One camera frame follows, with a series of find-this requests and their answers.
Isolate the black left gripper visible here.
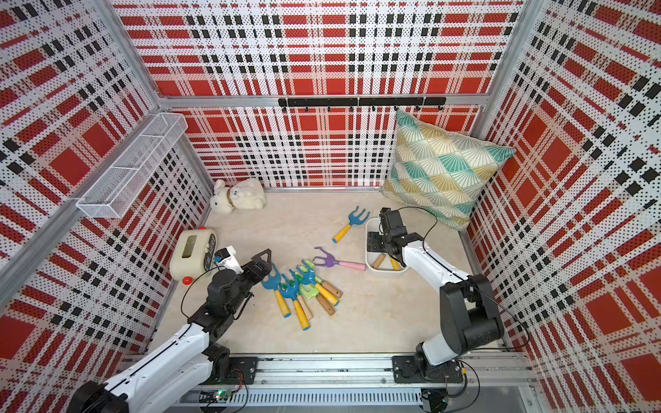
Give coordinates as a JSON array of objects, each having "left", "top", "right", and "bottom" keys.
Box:
[{"left": 226, "top": 248, "right": 271, "bottom": 315}]

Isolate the light green rake wooden handle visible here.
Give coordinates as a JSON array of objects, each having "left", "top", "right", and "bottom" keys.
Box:
[{"left": 371, "top": 253, "right": 387, "bottom": 270}]

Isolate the dark green rake wooden handle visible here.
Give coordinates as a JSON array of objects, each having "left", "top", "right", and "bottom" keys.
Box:
[{"left": 289, "top": 269, "right": 313, "bottom": 320}]

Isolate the light green fork wooden handle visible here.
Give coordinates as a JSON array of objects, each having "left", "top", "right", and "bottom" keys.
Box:
[{"left": 297, "top": 276, "right": 336, "bottom": 316}]

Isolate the purple rake pink handle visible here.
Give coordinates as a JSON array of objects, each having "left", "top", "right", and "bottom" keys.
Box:
[{"left": 313, "top": 246, "right": 367, "bottom": 271}]

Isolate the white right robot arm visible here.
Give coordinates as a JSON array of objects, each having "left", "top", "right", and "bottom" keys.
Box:
[{"left": 367, "top": 208, "right": 504, "bottom": 381}]

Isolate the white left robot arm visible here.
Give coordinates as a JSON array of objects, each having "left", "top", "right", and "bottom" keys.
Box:
[{"left": 66, "top": 247, "right": 273, "bottom": 412}]

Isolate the white storage box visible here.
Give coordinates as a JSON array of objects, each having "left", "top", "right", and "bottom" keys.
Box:
[{"left": 364, "top": 218, "right": 406, "bottom": 275}]

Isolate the cream toy clock radio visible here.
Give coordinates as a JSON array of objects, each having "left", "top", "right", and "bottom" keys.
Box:
[{"left": 170, "top": 228, "right": 217, "bottom": 285}]

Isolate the white plush bunny toy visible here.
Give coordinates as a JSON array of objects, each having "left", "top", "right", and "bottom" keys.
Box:
[{"left": 209, "top": 178, "right": 266, "bottom": 214}]

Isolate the teal yellow patterned pillow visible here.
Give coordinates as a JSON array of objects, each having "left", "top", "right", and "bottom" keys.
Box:
[{"left": 380, "top": 111, "right": 516, "bottom": 232}]

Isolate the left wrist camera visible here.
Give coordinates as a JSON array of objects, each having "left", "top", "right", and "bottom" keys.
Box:
[{"left": 213, "top": 246, "right": 243, "bottom": 275}]

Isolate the black hook rail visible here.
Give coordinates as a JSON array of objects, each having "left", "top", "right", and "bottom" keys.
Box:
[{"left": 278, "top": 96, "right": 448, "bottom": 110}]

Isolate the white wire mesh shelf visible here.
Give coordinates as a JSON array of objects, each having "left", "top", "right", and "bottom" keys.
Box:
[{"left": 76, "top": 112, "right": 186, "bottom": 219}]

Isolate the metal base rail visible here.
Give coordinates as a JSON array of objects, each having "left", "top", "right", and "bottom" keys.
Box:
[{"left": 172, "top": 351, "right": 545, "bottom": 412}]

